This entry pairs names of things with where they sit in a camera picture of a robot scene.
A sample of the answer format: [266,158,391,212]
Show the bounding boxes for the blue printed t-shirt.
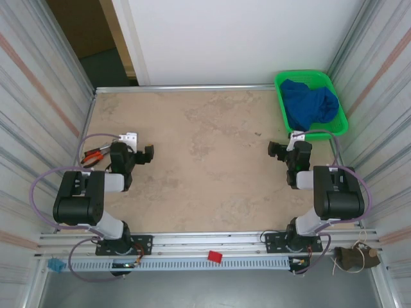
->
[281,78,340,132]

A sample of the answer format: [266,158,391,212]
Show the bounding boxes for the green plastic basket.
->
[274,69,349,142]

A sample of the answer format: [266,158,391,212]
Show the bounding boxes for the brown wooden door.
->
[46,0,117,60]

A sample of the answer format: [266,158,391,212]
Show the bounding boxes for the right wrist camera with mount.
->
[288,131,306,151]

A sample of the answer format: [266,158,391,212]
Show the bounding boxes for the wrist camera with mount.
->
[288,131,306,151]
[119,132,139,151]

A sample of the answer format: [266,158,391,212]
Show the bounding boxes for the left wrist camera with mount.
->
[119,132,139,151]

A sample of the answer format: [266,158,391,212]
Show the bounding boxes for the orange-handled pliers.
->
[80,141,112,167]

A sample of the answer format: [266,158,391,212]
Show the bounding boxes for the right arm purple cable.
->
[293,130,373,277]

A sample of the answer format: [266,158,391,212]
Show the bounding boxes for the aluminium table edge rail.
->
[94,83,276,94]

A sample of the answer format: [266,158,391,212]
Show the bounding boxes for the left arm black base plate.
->
[95,235,153,257]

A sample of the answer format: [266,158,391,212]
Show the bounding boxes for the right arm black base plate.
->
[265,231,324,254]

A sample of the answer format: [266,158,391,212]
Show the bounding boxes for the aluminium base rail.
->
[34,229,381,259]

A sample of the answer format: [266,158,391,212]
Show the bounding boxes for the brown pouch with string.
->
[331,230,382,275]

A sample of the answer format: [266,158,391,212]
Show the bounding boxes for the grey slotted cable duct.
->
[66,258,292,272]

